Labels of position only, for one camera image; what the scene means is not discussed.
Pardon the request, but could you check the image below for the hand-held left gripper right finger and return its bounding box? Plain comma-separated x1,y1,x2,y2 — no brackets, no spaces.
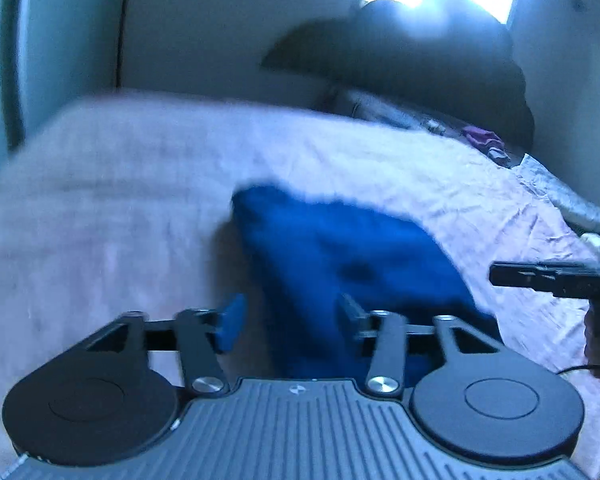
337,292,505,400

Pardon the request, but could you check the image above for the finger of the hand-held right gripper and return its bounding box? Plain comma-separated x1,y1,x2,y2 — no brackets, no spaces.
488,260,600,298

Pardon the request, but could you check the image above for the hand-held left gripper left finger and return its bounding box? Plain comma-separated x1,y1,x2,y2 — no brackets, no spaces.
82,293,247,401

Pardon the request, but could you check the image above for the blue knit sweater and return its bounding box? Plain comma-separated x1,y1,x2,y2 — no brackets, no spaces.
230,185,499,381

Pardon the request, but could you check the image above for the grey crumpled blanket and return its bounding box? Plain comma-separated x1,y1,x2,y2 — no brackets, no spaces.
511,153,600,242

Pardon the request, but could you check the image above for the purple cloth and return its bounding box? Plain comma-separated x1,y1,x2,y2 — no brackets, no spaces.
461,126,502,148

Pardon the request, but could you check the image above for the bed with pink sheet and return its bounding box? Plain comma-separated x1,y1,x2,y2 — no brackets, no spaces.
0,91,600,480

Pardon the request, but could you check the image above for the grey patterned pillow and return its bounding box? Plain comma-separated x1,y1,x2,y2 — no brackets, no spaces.
327,86,481,136

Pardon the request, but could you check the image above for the sliding glass wardrobe door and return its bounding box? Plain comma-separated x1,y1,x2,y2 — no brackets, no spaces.
0,0,131,153

